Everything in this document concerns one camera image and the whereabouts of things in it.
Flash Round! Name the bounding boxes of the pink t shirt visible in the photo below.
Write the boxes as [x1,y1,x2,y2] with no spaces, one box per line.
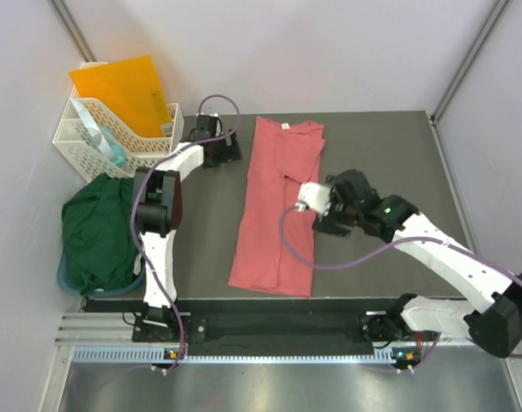
[228,117,325,298]

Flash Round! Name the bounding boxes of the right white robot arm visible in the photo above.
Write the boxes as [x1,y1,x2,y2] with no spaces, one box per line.
[298,169,522,358]

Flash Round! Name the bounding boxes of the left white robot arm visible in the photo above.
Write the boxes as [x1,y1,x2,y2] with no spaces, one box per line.
[132,113,242,341]

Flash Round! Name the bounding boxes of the orange plastic folder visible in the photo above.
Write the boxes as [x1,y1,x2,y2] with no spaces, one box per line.
[70,56,173,138]

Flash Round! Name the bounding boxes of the light blue items in organizer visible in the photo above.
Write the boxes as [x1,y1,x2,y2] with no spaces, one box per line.
[70,99,126,167]

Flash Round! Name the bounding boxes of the white perforated file organizer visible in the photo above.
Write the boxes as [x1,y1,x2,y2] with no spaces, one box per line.
[52,56,184,182]

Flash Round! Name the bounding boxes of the green t shirt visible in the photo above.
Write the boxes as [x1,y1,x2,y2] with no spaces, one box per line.
[61,173,138,295]

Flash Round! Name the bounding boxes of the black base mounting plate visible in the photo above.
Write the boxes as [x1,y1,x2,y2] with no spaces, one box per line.
[132,312,414,351]

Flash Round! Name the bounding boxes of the teal plastic basin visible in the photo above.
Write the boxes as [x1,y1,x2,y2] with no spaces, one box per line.
[57,250,146,299]

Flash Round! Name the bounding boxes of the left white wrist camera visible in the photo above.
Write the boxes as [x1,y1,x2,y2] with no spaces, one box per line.
[196,113,221,133]

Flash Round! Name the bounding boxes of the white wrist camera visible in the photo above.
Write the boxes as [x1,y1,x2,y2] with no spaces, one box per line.
[196,113,221,133]
[295,182,331,215]

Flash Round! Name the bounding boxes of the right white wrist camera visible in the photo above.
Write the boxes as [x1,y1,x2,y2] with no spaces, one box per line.
[295,182,331,215]

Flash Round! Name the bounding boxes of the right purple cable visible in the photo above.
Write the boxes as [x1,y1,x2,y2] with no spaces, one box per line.
[279,204,522,373]

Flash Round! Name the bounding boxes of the purple cable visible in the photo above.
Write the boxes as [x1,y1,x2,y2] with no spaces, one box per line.
[130,93,241,377]
[279,204,522,373]

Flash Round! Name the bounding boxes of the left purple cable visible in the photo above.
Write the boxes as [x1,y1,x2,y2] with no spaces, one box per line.
[130,93,241,377]

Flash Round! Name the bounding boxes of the aluminium frame rail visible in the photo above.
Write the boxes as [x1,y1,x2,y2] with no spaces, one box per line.
[54,311,522,347]

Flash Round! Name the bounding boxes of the white slotted cable duct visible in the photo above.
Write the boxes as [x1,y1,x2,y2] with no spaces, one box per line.
[72,346,419,365]

